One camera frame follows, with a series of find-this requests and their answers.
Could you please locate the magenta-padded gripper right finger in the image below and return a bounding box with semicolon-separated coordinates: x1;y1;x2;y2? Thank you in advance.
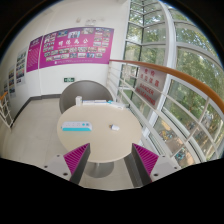
131;143;184;186

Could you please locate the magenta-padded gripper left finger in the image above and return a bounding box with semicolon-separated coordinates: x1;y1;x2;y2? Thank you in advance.
42;143;92;185

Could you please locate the flat white and teal box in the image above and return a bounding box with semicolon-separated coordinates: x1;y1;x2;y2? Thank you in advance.
107;100;127;110

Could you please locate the grey round-backed chair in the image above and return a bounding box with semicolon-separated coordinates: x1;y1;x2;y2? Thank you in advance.
58;80;114;114

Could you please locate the clear warning sign red lettering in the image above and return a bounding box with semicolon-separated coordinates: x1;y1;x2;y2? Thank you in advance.
134;66;167;108

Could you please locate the white stair railing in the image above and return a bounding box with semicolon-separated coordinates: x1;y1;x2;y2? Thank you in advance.
0;91;15;129

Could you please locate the large magenta photo poster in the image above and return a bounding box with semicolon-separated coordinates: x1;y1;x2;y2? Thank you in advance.
38;27;115;69

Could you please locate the narrow magenta text poster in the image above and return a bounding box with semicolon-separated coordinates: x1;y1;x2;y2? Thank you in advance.
25;35;44;73

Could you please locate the grey table pedestal base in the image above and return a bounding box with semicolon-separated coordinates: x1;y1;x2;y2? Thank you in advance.
83;160;115;179

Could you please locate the white photo wall panel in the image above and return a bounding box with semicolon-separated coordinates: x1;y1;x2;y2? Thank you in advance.
2;79;9;98
7;64;17;98
15;48;28;86

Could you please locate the white wall-mounted fixture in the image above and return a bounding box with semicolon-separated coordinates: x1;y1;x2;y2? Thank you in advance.
84;19;97;27

